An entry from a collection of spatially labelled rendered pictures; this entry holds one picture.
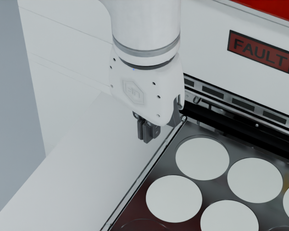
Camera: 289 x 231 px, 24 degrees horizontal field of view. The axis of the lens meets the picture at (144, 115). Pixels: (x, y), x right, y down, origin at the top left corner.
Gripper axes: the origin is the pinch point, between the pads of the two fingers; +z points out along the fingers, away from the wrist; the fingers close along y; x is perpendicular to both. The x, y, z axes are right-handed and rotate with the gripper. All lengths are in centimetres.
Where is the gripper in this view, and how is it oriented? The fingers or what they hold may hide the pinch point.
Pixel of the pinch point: (149, 126)
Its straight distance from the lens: 95.3
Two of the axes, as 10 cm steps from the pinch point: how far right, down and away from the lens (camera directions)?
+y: 7.5, 4.8, -4.5
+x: 6.6, -5.7, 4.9
